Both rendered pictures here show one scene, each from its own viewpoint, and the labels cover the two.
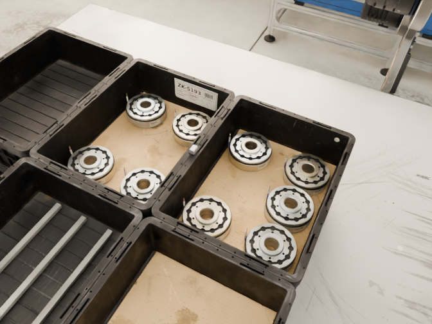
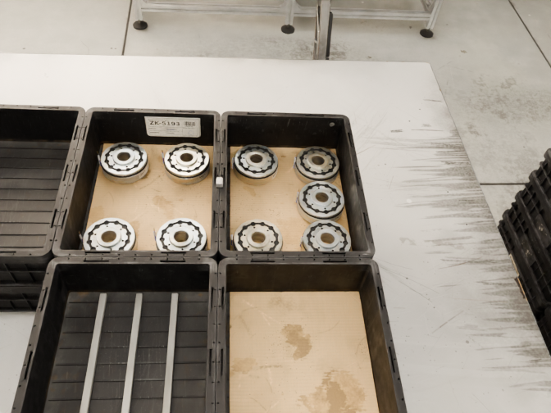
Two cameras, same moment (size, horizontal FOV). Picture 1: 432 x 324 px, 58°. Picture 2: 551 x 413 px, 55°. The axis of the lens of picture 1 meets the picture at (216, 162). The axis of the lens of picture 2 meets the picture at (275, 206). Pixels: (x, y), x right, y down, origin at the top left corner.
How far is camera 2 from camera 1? 0.41 m
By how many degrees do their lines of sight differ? 21
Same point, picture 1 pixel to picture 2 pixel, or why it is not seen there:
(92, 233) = (157, 306)
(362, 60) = (257, 22)
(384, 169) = (363, 136)
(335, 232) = not seen: hidden behind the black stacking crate
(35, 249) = (110, 346)
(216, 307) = (311, 311)
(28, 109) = not seen: outside the picture
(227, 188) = (255, 208)
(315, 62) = (208, 39)
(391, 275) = (413, 225)
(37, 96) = not seen: outside the picture
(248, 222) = (292, 229)
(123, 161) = (137, 224)
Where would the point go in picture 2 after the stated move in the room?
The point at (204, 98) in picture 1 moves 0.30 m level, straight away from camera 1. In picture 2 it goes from (184, 128) to (137, 55)
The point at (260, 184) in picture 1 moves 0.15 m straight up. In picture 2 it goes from (281, 192) to (288, 146)
